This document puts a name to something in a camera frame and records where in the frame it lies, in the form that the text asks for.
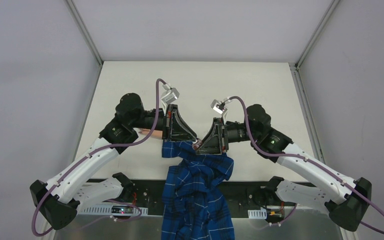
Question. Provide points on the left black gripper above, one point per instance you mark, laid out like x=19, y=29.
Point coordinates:
x=169, y=122

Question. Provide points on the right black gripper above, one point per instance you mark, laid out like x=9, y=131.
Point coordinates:
x=223, y=135

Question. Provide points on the red nail polish bottle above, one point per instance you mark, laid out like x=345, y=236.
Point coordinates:
x=197, y=144

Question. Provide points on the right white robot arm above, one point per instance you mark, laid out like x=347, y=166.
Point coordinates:
x=342, y=198

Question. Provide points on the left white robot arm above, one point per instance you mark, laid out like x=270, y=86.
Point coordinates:
x=62, y=197

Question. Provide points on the mannequin hand with painted nails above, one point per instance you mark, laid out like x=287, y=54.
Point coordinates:
x=156, y=134

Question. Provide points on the blue plaid shirt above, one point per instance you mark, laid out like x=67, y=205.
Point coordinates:
x=191, y=220

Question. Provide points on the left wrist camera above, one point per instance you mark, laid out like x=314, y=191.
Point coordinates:
x=170, y=95

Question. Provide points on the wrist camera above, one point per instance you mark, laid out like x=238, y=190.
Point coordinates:
x=219, y=106
x=170, y=95

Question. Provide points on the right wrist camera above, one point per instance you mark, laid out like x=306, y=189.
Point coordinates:
x=219, y=106

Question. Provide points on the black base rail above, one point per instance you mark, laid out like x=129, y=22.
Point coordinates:
x=239, y=196

